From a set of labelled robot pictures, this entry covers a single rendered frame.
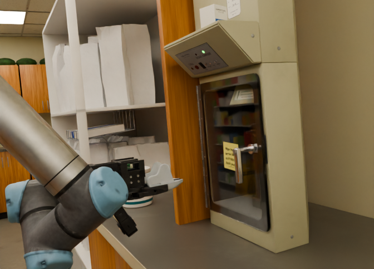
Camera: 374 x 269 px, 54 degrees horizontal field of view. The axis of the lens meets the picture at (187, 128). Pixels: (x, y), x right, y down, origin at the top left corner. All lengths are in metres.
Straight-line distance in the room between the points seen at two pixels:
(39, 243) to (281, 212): 0.57
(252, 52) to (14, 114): 0.55
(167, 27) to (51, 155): 0.72
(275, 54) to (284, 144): 0.22
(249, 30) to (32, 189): 0.59
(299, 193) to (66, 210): 0.60
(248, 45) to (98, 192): 0.50
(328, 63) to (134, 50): 1.25
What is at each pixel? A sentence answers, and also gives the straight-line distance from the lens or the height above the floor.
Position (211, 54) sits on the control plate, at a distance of 0.99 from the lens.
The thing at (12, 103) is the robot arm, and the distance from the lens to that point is 0.64.
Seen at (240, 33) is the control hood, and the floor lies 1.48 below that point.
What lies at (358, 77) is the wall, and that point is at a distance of 1.28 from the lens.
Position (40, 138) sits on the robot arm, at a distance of 0.63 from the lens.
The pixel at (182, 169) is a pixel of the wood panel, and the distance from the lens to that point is 1.22.
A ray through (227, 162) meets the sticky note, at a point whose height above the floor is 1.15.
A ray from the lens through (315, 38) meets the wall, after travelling 1.41.
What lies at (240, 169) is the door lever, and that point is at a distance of 0.94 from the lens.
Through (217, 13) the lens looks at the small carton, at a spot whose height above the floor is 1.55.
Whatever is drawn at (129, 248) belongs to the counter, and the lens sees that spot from 1.10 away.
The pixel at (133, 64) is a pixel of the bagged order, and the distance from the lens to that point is 2.25.
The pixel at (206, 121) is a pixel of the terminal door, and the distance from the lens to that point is 1.15.
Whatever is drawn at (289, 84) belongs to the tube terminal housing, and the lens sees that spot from 0.97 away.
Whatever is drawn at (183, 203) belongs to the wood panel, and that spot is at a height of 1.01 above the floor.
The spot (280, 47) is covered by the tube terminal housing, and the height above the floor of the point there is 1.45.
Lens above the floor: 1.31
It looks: 3 degrees down
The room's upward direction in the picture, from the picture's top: 5 degrees counter-clockwise
